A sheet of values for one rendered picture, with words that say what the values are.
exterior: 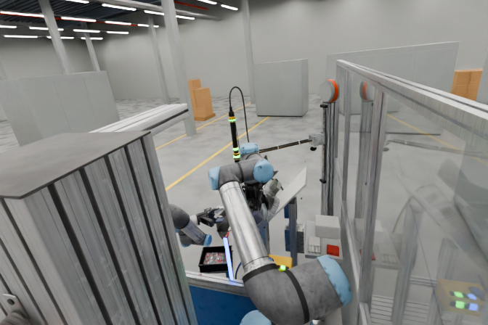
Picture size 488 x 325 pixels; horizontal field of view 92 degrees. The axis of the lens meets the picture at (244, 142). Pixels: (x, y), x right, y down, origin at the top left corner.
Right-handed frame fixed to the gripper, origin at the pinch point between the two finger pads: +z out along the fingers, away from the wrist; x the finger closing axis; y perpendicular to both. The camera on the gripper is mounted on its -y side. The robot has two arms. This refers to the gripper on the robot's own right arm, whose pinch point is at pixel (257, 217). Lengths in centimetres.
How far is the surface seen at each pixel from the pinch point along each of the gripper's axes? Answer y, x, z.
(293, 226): -60, 9, 53
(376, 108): -5, 45, -46
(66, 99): -350, -560, -19
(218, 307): -14, -38, 88
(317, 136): -82, 26, -10
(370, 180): -5.4, 45.4, -18.0
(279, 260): -15.9, 5.5, 40.8
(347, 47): -1239, 172, -72
